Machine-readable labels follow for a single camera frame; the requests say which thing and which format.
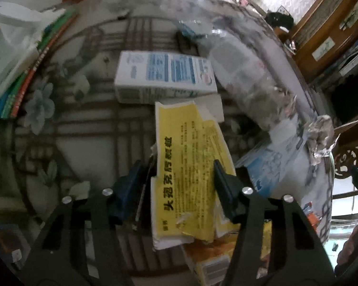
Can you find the large blue white plastic bag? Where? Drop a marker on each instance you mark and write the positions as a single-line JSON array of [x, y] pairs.
[[274, 166]]

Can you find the wooden cabinet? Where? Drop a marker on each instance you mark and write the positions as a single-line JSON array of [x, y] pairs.
[[331, 32]]

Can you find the stack of books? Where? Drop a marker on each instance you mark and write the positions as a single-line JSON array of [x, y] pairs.
[[15, 62]]

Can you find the orange cardboard box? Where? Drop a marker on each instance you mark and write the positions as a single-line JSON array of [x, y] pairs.
[[208, 259]]

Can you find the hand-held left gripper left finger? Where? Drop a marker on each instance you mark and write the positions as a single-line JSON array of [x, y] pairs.
[[128, 190]]

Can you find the white blue carton box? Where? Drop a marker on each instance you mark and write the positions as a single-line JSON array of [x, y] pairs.
[[164, 77]]

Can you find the yellow medicine box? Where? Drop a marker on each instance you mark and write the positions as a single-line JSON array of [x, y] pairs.
[[185, 166]]

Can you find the dark box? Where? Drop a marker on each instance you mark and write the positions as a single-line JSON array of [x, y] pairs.
[[7, 244]]

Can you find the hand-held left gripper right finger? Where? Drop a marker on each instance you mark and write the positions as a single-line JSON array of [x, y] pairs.
[[226, 196]]

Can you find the black bag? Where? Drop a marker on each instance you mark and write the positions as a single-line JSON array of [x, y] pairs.
[[279, 19]]

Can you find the clear plastic bottle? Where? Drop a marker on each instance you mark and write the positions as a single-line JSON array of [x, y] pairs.
[[244, 74]]

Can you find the metal rod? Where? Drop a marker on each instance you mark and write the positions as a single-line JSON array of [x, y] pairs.
[[353, 122]]

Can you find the white paper piece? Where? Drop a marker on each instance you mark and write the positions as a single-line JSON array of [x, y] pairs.
[[213, 105]]

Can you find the carved wooden chair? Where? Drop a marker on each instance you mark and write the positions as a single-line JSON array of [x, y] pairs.
[[350, 152]]

